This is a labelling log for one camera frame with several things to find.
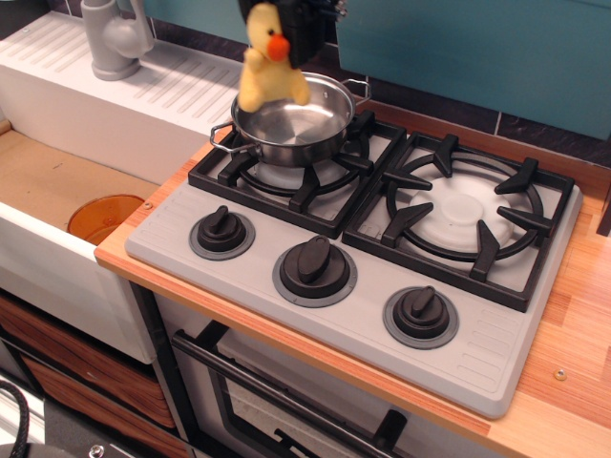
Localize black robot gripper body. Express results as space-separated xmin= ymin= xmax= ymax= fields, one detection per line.
xmin=273 ymin=0 xmax=348 ymax=67

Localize yellow stuffed duck toy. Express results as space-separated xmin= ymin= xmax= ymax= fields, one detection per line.
xmin=238 ymin=2 xmax=310 ymax=113

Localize stainless steel pot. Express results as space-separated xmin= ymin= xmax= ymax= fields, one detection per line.
xmin=210 ymin=73 xmax=372 ymax=168

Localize black left stove knob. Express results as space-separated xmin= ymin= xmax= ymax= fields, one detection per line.
xmin=189 ymin=205 xmax=256 ymax=261

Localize black stove knob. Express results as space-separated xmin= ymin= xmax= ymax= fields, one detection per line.
xmin=272 ymin=236 xmax=358 ymax=308
xmin=189 ymin=205 xmax=256 ymax=261
xmin=383 ymin=286 xmax=459 ymax=350

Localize black middle stove knob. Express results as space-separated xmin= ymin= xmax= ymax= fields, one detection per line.
xmin=272 ymin=236 xmax=358 ymax=308

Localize grey toy stove top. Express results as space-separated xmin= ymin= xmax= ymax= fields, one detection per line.
xmin=124 ymin=114 xmax=584 ymax=420

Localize black right stove knob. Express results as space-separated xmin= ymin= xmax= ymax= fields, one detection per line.
xmin=383 ymin=286 xmax=459 ymax=350

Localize black left burner grate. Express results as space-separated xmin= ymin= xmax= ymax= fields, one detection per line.
xmin=188 ymin=110 xmax=408 ymax=239

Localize black burner grate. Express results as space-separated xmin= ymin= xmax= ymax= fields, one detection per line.
xmin=343 ymin=133 xmax=582 ymax=312
xmin=188 ymin=110 xmax=408 ymax=239

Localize grey toy faucet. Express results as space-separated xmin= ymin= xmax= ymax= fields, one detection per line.
xmin=80 ymin=0 xmax=155 ymax=81

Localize black right burner grate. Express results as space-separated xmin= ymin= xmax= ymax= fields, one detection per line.
xmin=343 ymin=133 xmax=582 ymax=312

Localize white toy sink unit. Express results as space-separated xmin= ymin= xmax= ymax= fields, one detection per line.
xmin=1 ymin=12 xmax=241 ymax=364

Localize orange plastic bowl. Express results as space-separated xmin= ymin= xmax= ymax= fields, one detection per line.
xmin=67 ymin=194 xmax=144 ymax=245

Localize wooden drawer fronts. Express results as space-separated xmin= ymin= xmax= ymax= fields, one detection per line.
xmin=1 ymin=291 xmax=189 ymax=457

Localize oven door with black handle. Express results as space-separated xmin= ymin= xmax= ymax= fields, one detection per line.
xmin=171 ymin=320 xmax=411 ymax=458

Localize black braided cable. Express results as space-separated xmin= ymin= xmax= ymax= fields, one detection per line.
xmin=0 ymin=379 xmax=32 ymax=458

